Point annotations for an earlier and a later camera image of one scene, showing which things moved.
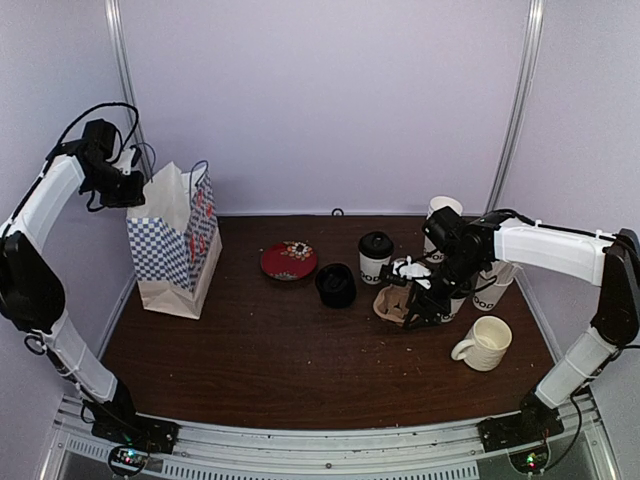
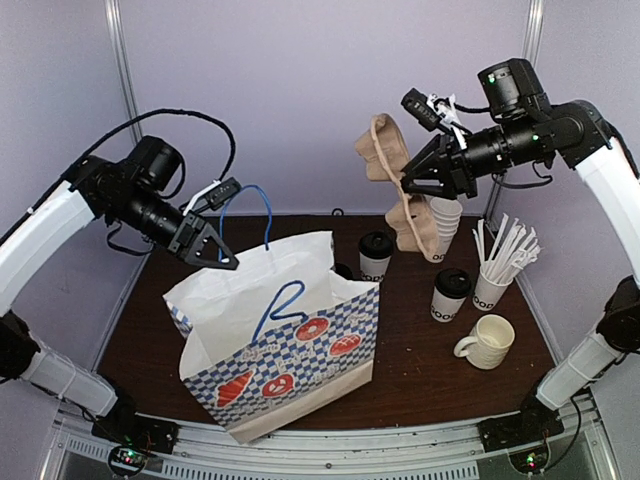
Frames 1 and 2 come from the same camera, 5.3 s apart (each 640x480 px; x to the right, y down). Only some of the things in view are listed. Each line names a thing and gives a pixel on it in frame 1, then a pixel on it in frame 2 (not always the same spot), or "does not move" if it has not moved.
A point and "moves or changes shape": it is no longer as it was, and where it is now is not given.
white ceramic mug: (485, 344) does not move
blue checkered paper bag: (176, 241) moves or changes shape
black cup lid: (376, 245) does not move
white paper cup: (370, 268) does not move
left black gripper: (133, 196) → (182, 236)
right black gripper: (421, 305) → (457, 176)
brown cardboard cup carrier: (391, 303) → (387, 158)
